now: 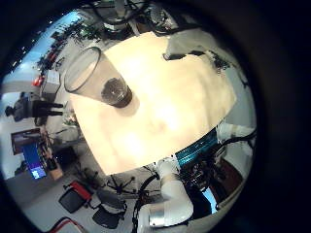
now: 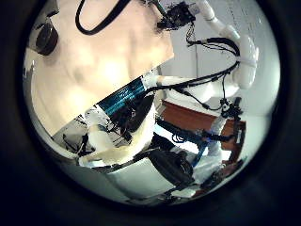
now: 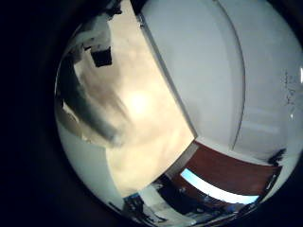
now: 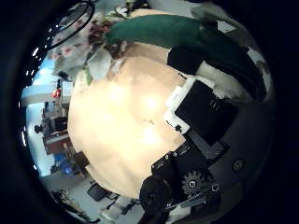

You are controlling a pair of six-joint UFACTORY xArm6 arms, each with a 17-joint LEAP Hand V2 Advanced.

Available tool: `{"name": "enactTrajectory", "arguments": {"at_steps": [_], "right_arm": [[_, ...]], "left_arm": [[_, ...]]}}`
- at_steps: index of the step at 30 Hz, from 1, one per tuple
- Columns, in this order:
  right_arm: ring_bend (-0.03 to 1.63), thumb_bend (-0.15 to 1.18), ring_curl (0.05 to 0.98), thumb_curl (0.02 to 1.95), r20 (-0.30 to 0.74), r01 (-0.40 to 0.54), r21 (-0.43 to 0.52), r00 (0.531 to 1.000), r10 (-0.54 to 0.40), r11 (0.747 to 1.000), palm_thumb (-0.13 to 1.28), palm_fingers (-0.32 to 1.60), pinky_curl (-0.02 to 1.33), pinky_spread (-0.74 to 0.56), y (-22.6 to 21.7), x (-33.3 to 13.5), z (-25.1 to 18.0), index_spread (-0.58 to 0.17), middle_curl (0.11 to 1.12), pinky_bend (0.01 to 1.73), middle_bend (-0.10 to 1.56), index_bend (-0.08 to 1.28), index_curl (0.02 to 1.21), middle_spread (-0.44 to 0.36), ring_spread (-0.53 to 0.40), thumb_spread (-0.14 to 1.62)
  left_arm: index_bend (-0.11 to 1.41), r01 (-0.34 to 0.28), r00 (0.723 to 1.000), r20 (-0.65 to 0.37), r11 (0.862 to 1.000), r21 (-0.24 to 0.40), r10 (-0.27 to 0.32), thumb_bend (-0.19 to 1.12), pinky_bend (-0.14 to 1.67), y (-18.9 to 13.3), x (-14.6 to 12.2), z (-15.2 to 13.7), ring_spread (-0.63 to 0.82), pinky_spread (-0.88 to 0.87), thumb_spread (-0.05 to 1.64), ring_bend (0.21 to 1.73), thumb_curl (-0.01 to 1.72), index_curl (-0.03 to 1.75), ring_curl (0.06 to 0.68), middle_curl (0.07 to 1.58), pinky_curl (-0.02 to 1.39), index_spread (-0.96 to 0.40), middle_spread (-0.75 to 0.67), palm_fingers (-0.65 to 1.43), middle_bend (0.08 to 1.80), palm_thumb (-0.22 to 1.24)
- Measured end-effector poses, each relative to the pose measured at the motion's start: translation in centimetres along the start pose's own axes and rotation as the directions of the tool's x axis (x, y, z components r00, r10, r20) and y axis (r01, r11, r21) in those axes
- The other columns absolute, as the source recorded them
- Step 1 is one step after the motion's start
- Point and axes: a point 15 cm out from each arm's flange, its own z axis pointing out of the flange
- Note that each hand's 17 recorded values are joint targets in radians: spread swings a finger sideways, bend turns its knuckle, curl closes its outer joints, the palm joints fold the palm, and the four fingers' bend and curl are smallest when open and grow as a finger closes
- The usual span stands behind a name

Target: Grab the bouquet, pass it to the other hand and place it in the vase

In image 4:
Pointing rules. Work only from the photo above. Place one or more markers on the pink flower bouquet green wrap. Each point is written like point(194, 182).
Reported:
point(174, 31)

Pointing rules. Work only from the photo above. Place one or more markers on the white box cabinet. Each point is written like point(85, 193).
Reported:
point(66, 91)

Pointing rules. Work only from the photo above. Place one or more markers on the small red object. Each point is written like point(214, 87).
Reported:
point(56, 92)

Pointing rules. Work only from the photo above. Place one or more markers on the brown wooden cabinet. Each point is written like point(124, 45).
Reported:
point(56, 142)

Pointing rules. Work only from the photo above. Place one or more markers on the blue lit monitor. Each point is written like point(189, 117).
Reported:
point(64, 165)

